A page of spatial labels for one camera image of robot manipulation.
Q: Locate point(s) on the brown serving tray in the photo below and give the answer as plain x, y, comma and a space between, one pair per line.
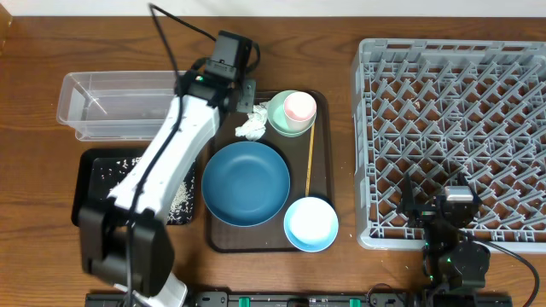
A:
270, 236

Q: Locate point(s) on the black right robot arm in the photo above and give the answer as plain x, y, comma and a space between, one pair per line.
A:
455, 264

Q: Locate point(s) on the wooden chopstick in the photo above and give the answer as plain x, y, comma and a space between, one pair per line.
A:
309, 164

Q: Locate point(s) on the dark blue plate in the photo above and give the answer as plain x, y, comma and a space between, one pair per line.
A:
245, 184

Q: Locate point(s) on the light blue bowl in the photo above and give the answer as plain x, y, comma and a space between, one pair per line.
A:
311, 224

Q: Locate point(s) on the pink cup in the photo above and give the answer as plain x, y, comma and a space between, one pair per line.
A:
299, 108

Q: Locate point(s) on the grey plastic dishwasher rack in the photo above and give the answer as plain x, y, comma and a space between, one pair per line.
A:
437, 109

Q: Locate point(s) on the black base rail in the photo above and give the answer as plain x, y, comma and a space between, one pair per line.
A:
221, 299

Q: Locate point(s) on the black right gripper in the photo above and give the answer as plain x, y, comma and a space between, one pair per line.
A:
425, 211

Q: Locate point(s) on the white tissue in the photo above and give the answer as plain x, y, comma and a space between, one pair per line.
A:
254, 128

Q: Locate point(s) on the clear plastic bin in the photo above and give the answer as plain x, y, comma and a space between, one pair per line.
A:
116, 105

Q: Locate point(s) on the mint green bowl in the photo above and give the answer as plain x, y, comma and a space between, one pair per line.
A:
276, 115

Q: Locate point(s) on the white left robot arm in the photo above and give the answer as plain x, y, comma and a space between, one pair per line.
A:
123, 238

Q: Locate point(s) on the pile of rice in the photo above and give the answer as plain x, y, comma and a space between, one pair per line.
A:
106, 173

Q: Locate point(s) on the black rectangular tray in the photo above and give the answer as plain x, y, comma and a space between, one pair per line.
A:
84, 171

